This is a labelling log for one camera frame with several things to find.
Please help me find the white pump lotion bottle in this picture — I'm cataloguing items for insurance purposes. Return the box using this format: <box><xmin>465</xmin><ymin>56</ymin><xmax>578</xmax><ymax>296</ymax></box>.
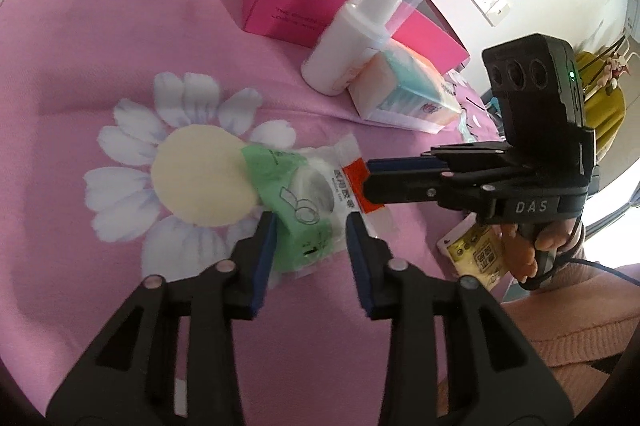
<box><xmin>300</xmin><ymin>0</ymin><xmax>423</xmax><ymax>96</ymax></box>

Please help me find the black camera box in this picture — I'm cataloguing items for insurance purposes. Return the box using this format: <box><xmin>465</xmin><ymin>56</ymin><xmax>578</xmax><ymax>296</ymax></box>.
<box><xmin>482</xmin><ymin>33</ymin><xmax>585</xmax><ymax>154</ymax></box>

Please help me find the pink sweater right forearm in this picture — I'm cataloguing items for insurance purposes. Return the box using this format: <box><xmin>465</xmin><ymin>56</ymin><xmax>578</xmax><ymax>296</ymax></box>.
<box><xmin>502</xmin><ymin>227</ymin><xmax>639</xmax><ymax>414</ymax></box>

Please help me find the pink floral bedsheet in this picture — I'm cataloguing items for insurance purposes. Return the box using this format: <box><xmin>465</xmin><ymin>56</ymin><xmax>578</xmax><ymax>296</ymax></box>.
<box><xmin>0</xmin><ymin>0</ymin><xmax>507</xmax><ymax>426</ymax></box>

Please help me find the right hand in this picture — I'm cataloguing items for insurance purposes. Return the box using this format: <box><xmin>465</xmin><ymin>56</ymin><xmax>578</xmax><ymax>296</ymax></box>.
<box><xmin>495</xmin><ymin>218</ymin><xmax>584</xmax><ymax>282</ymax></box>

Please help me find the pastel tissue pack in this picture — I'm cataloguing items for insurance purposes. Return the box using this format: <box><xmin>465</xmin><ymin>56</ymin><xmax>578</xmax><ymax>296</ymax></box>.
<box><xmin>348</xmin><ymin>41</ymin><xmax>462</xmax><ymax>135</ymax></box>

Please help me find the black cable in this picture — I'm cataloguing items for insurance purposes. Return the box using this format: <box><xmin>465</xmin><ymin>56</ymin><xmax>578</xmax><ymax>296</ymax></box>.
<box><xmin>534</xmin><ymin>215</ymin><xmax>640</xmax><ymax>287</ymax></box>

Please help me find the yellow hanging coat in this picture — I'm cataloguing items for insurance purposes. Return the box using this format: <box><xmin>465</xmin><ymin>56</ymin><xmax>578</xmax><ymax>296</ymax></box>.
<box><xmin>576</xmin><ymin>52</ymin><xmax>628</xmax><ymax>162</ymax></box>

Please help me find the medical mask packet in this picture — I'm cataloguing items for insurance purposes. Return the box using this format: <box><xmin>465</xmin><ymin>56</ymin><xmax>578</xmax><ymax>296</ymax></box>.
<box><xmin>242</xmin><ymin>134</ymin><xmax>396</xmax><ymax>275</ymax></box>

